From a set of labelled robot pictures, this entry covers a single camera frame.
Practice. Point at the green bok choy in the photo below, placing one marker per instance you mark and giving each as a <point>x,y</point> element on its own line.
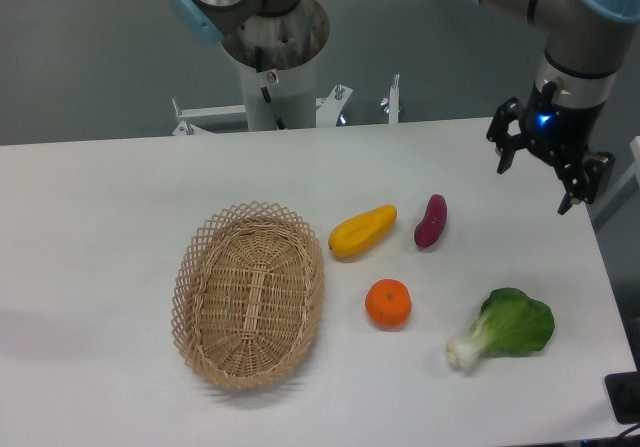
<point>509,322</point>

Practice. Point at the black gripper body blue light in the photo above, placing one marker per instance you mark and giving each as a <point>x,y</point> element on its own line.
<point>557,135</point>

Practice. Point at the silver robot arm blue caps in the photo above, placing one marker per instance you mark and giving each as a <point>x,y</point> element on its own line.
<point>274,44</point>

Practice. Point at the yellow mango half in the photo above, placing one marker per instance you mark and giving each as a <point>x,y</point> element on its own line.
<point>362,232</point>

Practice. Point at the purple sweet potato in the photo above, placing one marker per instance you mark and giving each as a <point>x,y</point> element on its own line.
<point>431,227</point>

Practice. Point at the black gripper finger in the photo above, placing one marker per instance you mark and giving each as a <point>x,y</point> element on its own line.
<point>506,144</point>
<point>584,179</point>

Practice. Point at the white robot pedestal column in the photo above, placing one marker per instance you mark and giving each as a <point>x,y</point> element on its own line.
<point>283,95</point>

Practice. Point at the oval wicker basket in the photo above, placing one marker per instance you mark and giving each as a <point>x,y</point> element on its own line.
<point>248,296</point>

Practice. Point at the black device at table edge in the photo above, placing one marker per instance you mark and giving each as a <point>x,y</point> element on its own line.
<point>623,393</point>

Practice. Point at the orange pumpkin slice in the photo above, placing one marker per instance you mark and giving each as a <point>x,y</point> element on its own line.
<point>388,303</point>

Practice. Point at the white metal base frame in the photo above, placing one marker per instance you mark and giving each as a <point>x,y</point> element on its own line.
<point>329,112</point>

